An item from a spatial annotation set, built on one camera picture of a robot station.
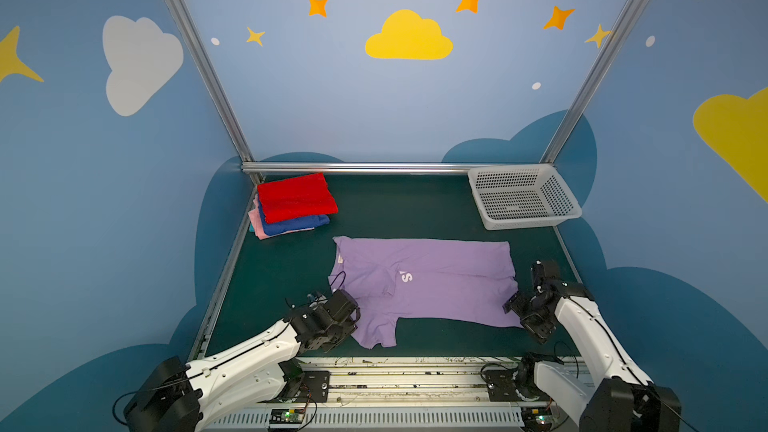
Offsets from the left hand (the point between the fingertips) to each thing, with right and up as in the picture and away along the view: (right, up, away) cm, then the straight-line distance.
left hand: (358, 331), depth 82 cm
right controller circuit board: (+44, -17, -11) cm, 49 cm away
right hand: (+46, +4, +1) cm, 46 cm away
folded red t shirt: (-26, +38, +28) cm, 54 cm away
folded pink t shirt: (-38, +30, +21) cm, 53 cm away
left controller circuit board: (-16, -16, -11) cm, 25 cm away
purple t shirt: (+33, +11, +11) cm, 37 cm away
